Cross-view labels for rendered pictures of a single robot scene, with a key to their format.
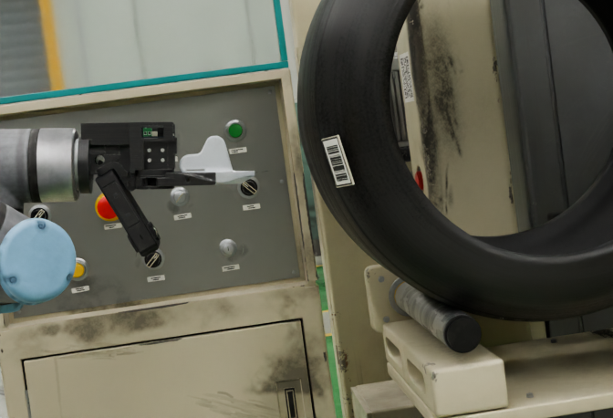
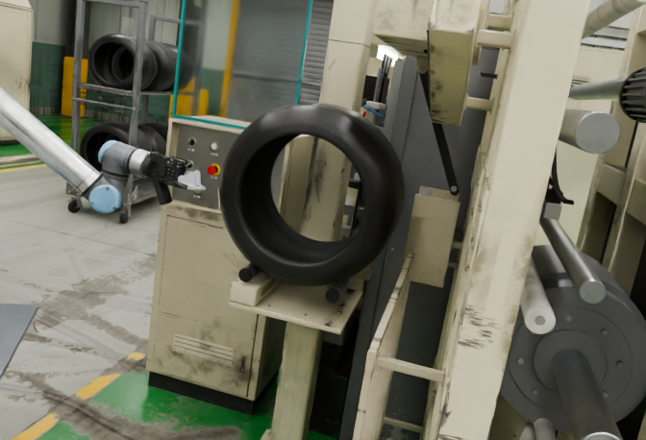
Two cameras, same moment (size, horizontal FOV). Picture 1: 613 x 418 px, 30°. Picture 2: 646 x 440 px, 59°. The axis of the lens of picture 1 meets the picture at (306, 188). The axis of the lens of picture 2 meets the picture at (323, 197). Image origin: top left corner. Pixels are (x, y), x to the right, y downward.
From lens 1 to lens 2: 0.96 m
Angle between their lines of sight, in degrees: 20
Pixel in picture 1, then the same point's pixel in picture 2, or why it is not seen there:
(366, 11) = (239, 148)
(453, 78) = (324, 170)
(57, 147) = (137, 158)
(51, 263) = (108, 202)
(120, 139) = (161, 161)
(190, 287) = not seen: hidden behind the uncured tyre
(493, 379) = (251, 295)
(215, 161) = (189, 181)
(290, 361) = not seen: hidden behind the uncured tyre
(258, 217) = not seen: hidden behind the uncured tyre
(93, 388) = (188, 234)
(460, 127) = (321, 190)
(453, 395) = (236, 295)
